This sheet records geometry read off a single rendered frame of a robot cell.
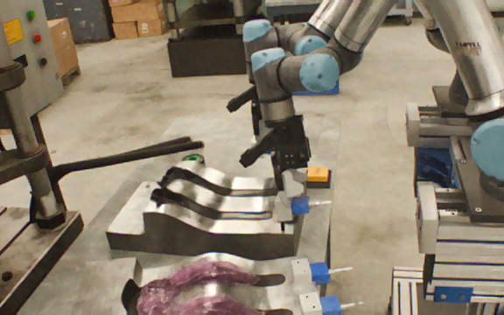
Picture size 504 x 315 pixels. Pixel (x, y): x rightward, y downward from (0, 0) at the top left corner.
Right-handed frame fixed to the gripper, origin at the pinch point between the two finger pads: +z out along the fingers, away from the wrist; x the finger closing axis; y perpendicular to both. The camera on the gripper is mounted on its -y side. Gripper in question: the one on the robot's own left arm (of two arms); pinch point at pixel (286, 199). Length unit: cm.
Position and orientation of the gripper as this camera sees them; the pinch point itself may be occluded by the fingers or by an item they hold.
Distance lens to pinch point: 114.3
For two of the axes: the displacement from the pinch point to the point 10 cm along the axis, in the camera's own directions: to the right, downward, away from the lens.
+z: 2.0, 9.3, 3.0
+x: 2.3, -3.4, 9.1
